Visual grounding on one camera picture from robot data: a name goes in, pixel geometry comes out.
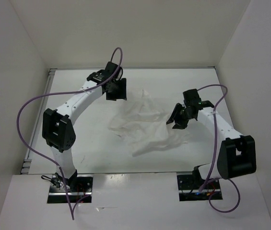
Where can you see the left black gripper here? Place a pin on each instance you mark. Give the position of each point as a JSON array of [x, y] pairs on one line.
[[122, 93]]

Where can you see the white skirt cloth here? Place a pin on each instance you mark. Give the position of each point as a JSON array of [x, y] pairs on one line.
[[141, 124]]

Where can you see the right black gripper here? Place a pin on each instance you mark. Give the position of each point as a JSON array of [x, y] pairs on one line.
[[178, 107]]

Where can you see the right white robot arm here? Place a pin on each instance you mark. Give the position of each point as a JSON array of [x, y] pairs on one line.
[[234, 154]]

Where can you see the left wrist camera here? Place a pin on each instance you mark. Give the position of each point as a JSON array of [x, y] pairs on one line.
[[111, 68]]

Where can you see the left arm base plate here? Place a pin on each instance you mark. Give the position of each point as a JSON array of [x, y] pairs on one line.
[[82, 188]]

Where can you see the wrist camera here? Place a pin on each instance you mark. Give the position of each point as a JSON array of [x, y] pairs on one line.
[[111, 68], [191, 97]]

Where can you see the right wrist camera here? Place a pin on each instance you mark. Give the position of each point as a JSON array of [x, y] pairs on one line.
[[191, 97]]

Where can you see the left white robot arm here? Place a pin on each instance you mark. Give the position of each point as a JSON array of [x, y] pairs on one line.
[[57, 126]]

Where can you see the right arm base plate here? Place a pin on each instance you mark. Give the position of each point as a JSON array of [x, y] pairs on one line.
[[188, 190]]

